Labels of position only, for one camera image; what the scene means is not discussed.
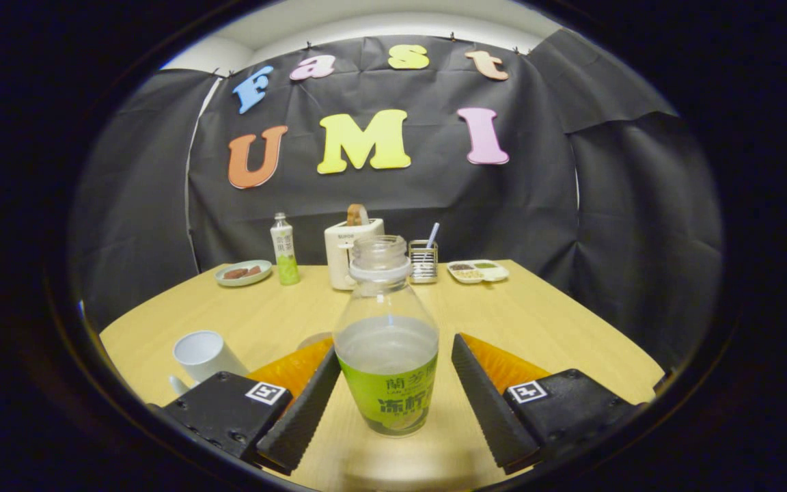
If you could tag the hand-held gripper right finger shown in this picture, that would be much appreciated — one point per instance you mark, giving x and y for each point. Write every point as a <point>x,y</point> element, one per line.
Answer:
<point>486,410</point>

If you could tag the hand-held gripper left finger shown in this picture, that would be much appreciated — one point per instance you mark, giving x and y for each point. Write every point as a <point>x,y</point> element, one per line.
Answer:
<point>305,410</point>

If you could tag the round brown coaster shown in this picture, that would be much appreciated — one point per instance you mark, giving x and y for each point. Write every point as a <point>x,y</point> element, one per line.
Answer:
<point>313,340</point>

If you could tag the green label juice bottle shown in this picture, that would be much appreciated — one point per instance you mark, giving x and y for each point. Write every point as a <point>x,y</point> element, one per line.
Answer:
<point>387,403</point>

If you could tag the white cup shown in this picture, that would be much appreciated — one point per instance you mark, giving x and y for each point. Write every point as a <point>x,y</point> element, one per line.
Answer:
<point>202,352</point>

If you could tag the slim capped green drink bottle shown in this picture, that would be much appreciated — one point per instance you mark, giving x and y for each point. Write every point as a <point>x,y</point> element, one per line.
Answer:
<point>285,253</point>

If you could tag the wooden table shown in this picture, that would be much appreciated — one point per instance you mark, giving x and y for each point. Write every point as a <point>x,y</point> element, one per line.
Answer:
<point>537,321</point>

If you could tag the white divided tray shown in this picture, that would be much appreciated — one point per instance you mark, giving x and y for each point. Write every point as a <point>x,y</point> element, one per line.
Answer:
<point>479,272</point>

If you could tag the pale green plate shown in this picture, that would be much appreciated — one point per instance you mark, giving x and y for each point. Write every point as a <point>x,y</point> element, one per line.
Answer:
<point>243,280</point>

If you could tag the white toaster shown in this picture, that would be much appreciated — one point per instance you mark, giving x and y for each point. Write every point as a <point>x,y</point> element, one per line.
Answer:
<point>339,263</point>

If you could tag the pale drinking straw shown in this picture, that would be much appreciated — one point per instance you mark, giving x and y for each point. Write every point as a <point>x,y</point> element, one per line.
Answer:
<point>432,234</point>

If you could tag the brown bread slice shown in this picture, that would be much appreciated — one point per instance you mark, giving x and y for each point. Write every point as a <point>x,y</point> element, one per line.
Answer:
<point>356,215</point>

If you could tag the black backdrop cloth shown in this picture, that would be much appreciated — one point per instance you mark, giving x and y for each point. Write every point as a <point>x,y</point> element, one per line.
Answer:
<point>605,239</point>

